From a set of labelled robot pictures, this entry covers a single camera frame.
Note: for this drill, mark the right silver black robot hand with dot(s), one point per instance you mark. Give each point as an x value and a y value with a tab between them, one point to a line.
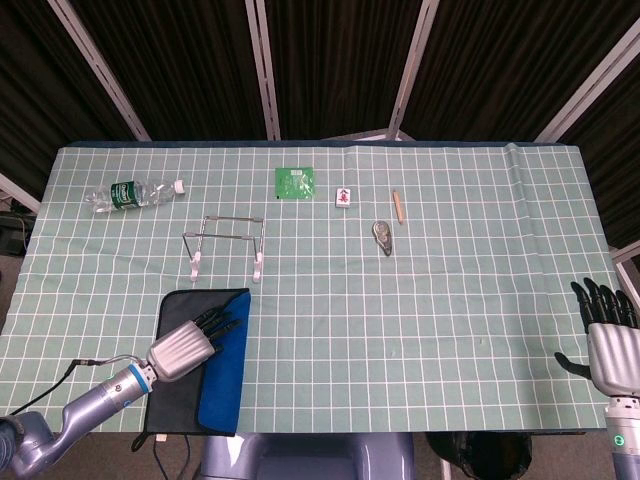
612	355

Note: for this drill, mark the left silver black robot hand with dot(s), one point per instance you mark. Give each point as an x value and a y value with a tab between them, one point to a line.
182	350

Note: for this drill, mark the blue cloth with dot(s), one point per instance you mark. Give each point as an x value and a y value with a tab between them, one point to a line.
220	390

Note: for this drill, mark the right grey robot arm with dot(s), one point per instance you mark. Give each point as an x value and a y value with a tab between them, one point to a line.
622	440

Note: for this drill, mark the grey robot torso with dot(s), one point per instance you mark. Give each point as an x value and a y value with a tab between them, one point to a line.
310	455

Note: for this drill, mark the black rubbish bag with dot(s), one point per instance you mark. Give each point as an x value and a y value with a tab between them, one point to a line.
480	455

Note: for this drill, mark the clear plastic water bottle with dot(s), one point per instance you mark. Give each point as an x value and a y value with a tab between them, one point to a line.
122	195

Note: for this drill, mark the green circuit board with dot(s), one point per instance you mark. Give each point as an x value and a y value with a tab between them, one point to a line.
294	182

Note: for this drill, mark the black equipment box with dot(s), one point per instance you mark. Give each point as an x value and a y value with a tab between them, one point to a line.
12	235

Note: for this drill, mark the green checked tablecloth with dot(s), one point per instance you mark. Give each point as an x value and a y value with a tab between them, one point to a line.
400	325

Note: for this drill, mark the white mahjong tile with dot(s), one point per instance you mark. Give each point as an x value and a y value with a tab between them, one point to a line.
344	198

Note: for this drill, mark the short wooden stick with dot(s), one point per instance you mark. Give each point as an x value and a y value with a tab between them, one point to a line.
398	207

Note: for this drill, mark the dark pleated curtain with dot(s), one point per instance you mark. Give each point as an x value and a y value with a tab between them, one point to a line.
340	60

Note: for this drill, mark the white floor frame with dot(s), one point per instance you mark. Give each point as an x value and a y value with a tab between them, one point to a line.
627	272
20	195

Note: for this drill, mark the white partition post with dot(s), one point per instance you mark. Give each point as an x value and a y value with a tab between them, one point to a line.
100	70
590	85
415	60
265	75

